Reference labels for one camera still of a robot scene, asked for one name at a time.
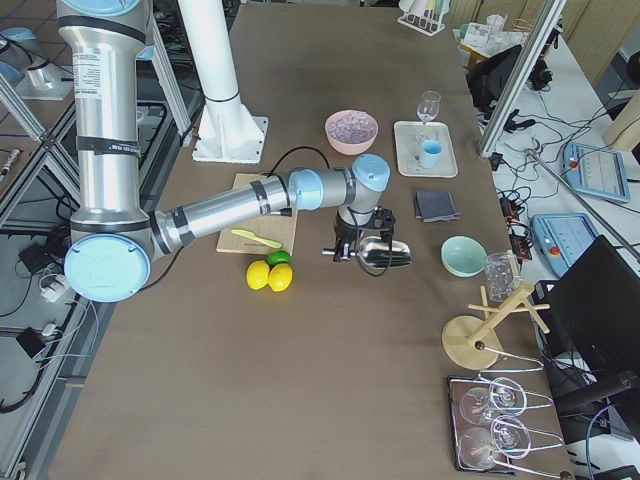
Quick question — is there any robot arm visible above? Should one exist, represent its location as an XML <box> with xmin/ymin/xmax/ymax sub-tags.
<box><xmin>57</xmin><ymin>1</ymin><xmax>394</xmax><ymax>303</ymax></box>

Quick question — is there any black glass rack tray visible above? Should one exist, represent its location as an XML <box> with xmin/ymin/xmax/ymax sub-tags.
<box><xmin>447</xmin><ymin>376</ymin><xmax>572</xmax><ymax>479</ymax></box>

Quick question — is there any wooden cup tree stand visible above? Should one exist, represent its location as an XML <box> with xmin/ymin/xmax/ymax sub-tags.
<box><xmin>441</xmin><ymin>283</ymin><xmax>550</xmax><ymax>372</ymax></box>

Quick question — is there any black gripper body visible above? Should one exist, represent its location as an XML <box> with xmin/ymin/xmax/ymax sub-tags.
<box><xmin>334</xmin><ymin>206</ymin><xmax>395</xmax><ymax>245</ymax></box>

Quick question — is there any yellow plastic knife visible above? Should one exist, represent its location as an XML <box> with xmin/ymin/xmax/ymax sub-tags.
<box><xmin>231</xmin><ymin>228</ymin><xmax>282</xmax><ymax>249</ymax></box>

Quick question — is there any blue teach pendant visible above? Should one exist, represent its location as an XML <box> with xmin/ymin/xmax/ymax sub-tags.
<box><xmin>562</xmin><ymin>142</ymin><xmax>631</xmax><ymax>203</ymax></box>
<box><xmin>530</xmin><ymin>213</ymin><xmax>599</xmax><ymax>277</ymax></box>

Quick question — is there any green lime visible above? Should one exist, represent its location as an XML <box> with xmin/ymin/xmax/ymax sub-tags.
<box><xmin>266</xmin><ymin>250</ymin><xmax>291</xmax><ymax>267</ymax></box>

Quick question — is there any grey folded cloth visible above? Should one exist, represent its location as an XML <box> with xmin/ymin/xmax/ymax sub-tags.
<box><xmin>414</xmin><ymin>190</ymin><xmax>459</xmax><ymax>223</ymax></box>

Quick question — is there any light blue cup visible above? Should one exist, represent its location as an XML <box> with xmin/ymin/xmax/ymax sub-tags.
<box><xmin>417</xmin><ymin>139</ymin><xmax>442</xmax><ymax>169</ymax></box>

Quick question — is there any cream rabbit tray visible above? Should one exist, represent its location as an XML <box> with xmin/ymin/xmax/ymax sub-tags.
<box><xmin>393</xmin><ymin>120</ymin><xmax>459</xmax><ymax>179</ymax></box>

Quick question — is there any clear ice cubes pile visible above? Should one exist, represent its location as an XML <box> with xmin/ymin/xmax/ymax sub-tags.
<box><xmin>328</xmin><ymin>111</ymin><xmax>377</xmax><ymax>144</ymax></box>

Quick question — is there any blue teach pendant far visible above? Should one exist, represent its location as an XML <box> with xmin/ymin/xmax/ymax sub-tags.
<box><xmin>562</xmin><ymin>142</ymin><xmax>631</xmax><ymax>203</ymax></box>

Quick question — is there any whole lemon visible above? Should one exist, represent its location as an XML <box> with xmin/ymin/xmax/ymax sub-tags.
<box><xmin>245</xmin><ymin>260</ymin><xmax>270</xmax><ymax>290</ymax></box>
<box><xmin>268</xmin><ymin>263</ymin><xmax>293</xmax><ymax>292</ymax></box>

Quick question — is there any pink bowl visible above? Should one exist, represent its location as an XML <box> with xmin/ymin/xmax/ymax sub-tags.
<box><xmin>325</xmin><ymin>110</ymin><xmax>378</xmax><ymax>155</ymax></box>

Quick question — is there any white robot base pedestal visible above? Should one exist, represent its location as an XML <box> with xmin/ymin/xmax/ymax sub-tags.
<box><xmin>179</xmin><ymin>0</ymin><xmax>268</xmax><ymax>165</ymax></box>

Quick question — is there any steel ice scoop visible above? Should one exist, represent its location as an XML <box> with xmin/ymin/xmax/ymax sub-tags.
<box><xmin>322</xmin><ymin>236</ymin><xmax>412</xmax><ymax>269</ymax></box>

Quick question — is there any clear wine glass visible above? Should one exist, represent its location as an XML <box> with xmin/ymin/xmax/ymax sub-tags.
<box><xmin>415</xmin><ymin>91</ymin><xmax>441</xmax><ymax>143</ymax></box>

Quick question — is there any bamboo cutting board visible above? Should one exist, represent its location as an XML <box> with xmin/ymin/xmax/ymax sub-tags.
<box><xmin>215</xmin><ymin>172</ymin><xmax>300</xmax><ymax>255</ymax></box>

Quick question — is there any upper whole lemon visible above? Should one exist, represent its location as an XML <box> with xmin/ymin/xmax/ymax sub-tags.
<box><xmin>268</xmin><ymin>263</ymin><xmax>293</xmax><ymax>292</ymax></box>

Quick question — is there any lower whole lemon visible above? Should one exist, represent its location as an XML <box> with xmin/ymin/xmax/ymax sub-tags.
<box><xmin>245</xmin><ymin>260</ymin><xmax>270</xmax><ymax>290</ymax></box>

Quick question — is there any black computer monitor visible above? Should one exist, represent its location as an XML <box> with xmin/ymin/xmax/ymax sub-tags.
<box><xmin>533</xmin><ymin>236</ymin><xmax>639</xmax><ymax>377</ymax></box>

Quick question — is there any mint green bowl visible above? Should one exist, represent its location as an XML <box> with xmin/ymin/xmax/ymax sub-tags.
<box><xmin>440</xmin><ymin>236</ymin><xmax>487</xmax><ymax>278</ymax></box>

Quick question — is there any blue teach pendant near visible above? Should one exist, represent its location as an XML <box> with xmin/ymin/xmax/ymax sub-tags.
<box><xmin>530</xmin><ymin>213</ymin><xmax>599</xmax><ymax>277</ymax></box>

